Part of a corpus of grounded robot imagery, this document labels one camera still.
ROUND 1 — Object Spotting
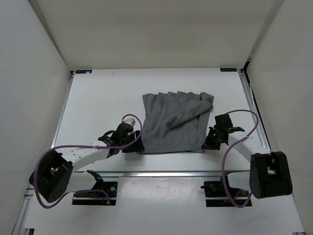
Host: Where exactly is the grey pleated skirt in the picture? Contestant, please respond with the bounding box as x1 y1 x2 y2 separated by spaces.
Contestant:
141 92 214 154

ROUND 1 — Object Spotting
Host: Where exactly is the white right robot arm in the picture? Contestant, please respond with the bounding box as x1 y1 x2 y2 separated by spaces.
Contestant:
202 113 293 201

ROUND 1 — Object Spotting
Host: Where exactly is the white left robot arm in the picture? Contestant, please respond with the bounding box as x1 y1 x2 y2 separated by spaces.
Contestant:
29 114 143 209

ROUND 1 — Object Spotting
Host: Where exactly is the blue right corner label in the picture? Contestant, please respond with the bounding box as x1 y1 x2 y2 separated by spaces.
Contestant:
220 68 237 72

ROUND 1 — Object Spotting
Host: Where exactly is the blue corner label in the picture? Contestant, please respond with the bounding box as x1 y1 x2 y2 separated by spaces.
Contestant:
220 68 237 72
75 70 92 74

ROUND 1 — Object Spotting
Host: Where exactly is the blue left corner label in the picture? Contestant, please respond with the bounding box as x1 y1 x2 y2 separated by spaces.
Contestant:
75 70 92 74

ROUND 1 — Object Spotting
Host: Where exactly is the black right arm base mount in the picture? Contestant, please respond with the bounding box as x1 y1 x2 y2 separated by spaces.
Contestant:
201 181 249 208

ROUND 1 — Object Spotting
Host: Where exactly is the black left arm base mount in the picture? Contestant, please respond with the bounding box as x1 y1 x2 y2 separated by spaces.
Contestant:
72 177 118 206

